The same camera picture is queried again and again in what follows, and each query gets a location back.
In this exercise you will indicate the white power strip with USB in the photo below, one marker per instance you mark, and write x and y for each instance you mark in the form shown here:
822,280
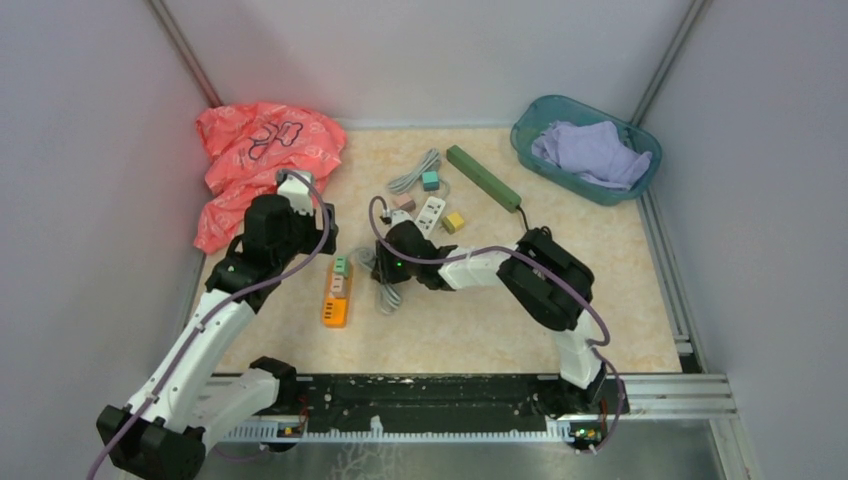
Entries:
429,215

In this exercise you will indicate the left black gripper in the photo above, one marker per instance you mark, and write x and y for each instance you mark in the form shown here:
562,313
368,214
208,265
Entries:
315,234

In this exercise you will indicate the pink patterned cloth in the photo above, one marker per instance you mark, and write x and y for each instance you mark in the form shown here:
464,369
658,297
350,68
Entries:
246,145

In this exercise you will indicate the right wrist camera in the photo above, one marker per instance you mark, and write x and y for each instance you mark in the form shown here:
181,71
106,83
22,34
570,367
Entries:
394,217

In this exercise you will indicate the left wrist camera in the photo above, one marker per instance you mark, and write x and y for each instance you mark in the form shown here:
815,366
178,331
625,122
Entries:
296,192

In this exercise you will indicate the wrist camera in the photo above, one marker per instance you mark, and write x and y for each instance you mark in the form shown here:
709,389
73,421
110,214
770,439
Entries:
296,192
394,217

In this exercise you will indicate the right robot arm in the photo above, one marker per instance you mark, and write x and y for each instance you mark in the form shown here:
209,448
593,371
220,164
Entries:
553,286

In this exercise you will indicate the yellow plug adapter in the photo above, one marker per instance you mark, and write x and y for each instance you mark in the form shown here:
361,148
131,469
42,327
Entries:
453,222

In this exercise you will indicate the green plug adapter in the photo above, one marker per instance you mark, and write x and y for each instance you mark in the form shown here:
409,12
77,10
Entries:
341,266

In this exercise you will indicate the green power strip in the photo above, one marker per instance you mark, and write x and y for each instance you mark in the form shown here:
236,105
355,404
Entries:
484,179

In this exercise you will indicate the lavender cloth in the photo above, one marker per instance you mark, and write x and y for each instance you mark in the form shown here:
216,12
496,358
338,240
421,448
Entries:
594,153

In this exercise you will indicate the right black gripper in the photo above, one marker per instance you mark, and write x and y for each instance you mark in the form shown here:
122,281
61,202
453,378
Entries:
383,271

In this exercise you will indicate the teal plug adapter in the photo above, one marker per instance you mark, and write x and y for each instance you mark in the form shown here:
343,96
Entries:
430,181

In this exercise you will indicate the orange power strip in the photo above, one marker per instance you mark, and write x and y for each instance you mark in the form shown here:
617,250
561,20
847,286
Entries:
334,312

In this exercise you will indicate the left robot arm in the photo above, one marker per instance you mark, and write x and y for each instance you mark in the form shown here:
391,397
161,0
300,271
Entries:
185,378

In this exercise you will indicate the teal plastic basket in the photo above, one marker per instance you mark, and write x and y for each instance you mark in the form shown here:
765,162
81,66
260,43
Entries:
545,110

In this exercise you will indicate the aluminium front rail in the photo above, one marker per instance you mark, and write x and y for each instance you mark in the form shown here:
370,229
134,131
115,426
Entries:
660,397

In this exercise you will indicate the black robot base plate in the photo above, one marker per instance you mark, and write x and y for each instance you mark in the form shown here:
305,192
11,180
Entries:
456,404

